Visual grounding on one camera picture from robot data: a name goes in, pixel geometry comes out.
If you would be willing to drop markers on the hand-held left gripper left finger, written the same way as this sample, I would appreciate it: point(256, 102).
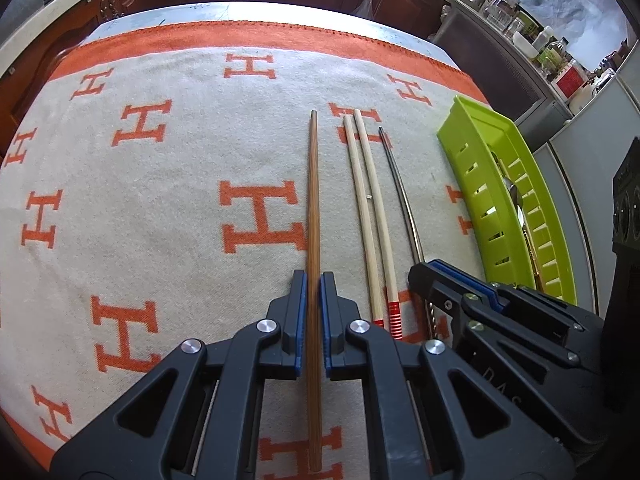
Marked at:
point(299, 310)

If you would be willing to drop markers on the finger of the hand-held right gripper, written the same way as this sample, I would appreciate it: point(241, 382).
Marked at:
point(440, 290)
point(550, 305)

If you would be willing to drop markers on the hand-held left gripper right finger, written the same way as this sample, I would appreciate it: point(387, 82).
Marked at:
point(326, 310)

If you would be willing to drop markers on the metal chopstick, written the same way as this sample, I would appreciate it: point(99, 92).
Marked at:
point(400, 195)

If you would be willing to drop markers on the dark brown wooden chopstick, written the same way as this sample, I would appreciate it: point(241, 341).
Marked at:
point(314, 200)

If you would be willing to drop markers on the green plastic tray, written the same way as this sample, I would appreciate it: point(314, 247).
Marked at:
point(480, 170)

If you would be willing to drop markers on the grey refrigerator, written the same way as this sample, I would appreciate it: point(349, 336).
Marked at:
point(585, 160)

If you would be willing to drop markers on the beige blanket orange letter pattern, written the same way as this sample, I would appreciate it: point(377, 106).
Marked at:
point(150, 220)

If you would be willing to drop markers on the red box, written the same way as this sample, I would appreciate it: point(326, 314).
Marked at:
point(569, 80)

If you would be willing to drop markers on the dark box appliance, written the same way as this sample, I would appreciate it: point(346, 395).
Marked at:
point(495, 65)

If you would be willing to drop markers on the clear bottle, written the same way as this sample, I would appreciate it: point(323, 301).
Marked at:
point(554, 54)

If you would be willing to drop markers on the white bowl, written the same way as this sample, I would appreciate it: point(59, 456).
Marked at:
point(525, 42)

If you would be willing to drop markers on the glass jar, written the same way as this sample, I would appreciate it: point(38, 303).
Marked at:
point(500, 10)

